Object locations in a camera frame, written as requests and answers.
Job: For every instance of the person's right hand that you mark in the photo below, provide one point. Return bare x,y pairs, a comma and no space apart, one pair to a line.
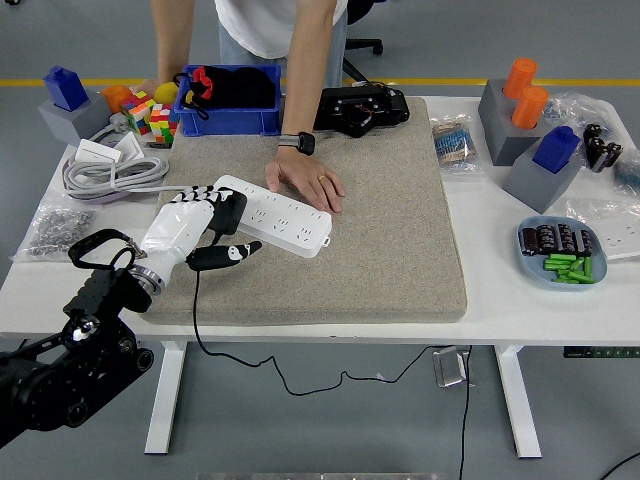
150,85

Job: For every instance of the person's left hand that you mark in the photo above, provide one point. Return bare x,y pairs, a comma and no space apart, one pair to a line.
305,175

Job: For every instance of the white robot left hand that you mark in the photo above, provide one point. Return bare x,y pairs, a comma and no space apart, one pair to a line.
175,230

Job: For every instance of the white power strip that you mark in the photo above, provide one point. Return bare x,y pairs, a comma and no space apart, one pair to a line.
285,220

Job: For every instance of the black plug adapter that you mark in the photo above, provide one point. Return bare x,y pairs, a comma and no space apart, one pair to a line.
230,215

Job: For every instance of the person's right forearm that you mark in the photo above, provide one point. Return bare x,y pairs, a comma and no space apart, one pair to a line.
172,40

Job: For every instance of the person's left forearm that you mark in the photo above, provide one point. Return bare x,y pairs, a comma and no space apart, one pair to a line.
310,65

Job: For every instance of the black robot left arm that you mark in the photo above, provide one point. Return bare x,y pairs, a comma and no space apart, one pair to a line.
60,380

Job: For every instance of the yellow ball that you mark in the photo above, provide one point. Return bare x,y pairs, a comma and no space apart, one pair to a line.
165,93

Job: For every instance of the black-edged puzzle cube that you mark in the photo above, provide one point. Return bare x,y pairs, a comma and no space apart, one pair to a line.
139,114

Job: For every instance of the black wrist watch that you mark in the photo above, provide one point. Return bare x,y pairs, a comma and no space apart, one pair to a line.
301,142

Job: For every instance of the orange plastic cup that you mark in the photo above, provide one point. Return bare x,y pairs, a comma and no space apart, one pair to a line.
116,96

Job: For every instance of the stickerless puzzle cube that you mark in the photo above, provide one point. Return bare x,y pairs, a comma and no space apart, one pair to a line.
162,122

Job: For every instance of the small black stick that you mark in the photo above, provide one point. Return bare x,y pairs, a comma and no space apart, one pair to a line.
157,145

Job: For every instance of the white flat box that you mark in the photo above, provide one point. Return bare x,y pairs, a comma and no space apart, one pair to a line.
131,147
97,150

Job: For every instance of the grey single-hole holder block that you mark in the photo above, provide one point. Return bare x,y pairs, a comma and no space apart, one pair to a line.
542,187
80,125

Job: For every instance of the blue plastic bin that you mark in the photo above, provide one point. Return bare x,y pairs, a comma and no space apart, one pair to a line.
225,122

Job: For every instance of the blue plastic block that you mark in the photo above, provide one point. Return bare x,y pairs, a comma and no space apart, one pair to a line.
65,90
555,150

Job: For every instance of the black pouch with red ribbon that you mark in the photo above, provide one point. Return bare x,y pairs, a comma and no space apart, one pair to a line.
240,90

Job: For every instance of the black electronic device housing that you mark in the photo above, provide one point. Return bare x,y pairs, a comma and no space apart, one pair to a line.
370,112

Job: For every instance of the grey-brown mat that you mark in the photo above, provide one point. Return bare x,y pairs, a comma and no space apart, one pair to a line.
350,270

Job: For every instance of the clear bag of screws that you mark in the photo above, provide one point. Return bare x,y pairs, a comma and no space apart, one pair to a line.
50,232

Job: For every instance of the person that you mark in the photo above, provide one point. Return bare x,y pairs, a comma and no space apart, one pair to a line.
260,25

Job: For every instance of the black office chair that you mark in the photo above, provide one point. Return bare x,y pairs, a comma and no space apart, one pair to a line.
362,45

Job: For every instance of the clear bag of resistors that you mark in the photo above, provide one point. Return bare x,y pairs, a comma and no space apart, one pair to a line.
455,145

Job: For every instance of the white table leg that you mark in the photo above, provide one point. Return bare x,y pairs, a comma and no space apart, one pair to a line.
167,395
517,400

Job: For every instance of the grey two-hole holder block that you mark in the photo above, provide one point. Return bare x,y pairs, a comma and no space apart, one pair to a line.
495,120

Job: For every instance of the black capacitor with print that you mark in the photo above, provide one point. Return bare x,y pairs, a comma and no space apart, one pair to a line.
547,237
566,236
587,242
530,241

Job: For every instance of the orange plastic cylinder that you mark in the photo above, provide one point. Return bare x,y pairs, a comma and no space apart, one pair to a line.
520,77
530,107

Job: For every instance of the pale blue plate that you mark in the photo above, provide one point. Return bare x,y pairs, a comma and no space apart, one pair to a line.
532,267

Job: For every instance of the green cylindrical battery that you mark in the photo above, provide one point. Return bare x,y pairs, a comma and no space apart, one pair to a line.
562,265
560,258
588,267
575,280
570,274

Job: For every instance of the crumpled clear plastic bag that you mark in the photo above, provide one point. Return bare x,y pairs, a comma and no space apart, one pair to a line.
575,107

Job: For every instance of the clear socket bag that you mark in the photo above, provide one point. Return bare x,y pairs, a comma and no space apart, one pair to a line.
582,210

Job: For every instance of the glossy black capacitor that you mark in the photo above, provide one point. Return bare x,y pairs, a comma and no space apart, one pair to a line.
593,131
613,154
596,152

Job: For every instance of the black table control panel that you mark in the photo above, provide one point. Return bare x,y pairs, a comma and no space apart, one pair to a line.
600,352

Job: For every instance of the silver metal bracket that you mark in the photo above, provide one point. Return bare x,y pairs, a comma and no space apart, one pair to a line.
447,367

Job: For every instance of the white wall socket plate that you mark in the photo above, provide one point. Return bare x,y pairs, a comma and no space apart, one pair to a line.
620,240

